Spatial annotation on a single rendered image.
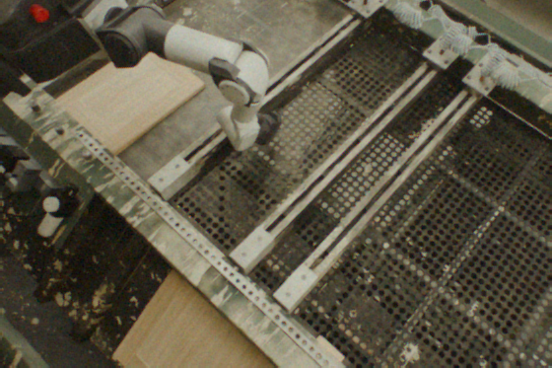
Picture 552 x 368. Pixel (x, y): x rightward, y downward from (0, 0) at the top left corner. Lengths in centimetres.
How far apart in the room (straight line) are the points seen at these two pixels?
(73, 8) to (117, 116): 58
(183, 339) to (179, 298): 14
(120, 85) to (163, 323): 85
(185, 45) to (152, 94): 63
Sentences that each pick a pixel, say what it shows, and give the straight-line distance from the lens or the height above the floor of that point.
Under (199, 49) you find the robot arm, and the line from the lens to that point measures 116.
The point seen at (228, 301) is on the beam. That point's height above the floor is 83.
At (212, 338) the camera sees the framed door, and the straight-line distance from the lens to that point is 170.
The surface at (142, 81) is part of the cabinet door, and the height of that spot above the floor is 111.
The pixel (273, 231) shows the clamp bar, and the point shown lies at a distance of 140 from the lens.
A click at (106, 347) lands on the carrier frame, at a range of 199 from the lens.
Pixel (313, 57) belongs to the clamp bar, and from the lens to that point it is 177.
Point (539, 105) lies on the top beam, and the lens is 184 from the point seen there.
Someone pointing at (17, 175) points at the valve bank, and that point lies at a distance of 166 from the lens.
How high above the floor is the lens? 146
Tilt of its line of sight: 10 degrees down
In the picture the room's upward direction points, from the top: 36 degrees clockwise
